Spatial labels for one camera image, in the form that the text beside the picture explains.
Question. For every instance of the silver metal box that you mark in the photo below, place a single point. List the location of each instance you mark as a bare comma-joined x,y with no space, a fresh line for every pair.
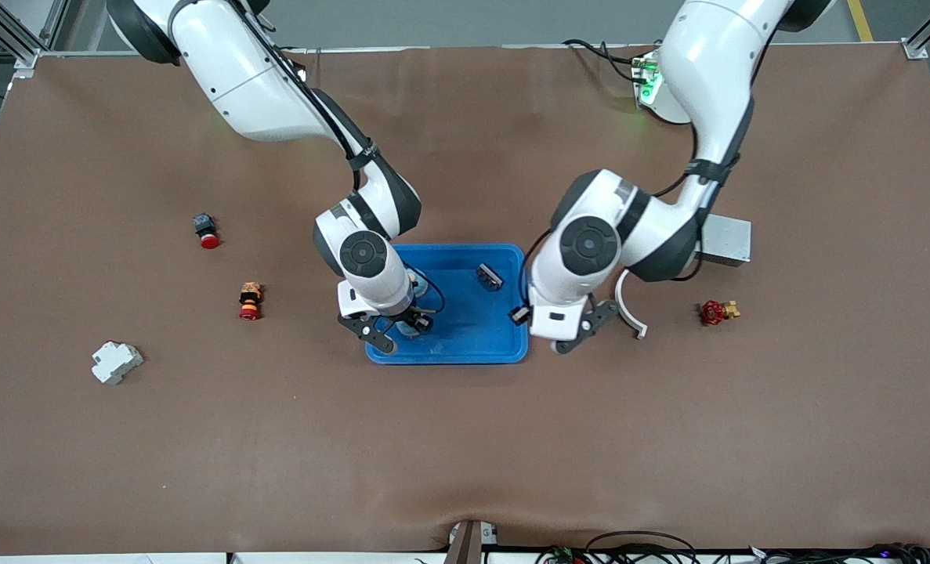
727,239

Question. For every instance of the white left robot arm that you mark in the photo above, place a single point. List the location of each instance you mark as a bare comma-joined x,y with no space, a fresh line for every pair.
707,63

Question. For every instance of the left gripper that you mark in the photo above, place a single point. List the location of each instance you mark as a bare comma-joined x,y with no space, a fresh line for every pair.
520,315

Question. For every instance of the red yellow emergency stop button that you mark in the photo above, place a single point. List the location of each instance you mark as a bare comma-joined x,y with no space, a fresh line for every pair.
251,302

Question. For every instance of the brass valve red handwheel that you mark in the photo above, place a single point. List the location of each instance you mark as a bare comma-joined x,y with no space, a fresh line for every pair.
715,312

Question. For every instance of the white circuit breaker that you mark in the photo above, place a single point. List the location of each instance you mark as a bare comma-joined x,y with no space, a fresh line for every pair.
117,363

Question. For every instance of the white curved pipe clamp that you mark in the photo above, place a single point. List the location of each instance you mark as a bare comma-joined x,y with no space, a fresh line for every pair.
629,317

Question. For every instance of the thin grey metal rod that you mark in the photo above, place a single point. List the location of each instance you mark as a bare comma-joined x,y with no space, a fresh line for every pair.
318,66

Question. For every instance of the grey mount bracket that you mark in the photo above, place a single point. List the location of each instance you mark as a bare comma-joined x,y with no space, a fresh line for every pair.
471,542

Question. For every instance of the brown table mat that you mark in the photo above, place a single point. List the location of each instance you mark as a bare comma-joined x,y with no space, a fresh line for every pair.
464,439

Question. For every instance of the blue plastic tray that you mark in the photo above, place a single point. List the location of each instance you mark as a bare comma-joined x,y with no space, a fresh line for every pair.
472,329

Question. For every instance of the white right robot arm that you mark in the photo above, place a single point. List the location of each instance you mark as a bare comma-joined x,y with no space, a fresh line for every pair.
237,78

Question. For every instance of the red push button black body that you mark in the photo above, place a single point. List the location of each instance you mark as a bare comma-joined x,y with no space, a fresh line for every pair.
208,233

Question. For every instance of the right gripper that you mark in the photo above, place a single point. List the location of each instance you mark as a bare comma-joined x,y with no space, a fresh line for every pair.
417,319

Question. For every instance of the blue bell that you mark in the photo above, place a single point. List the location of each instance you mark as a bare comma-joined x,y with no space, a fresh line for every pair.
414,280
410,330

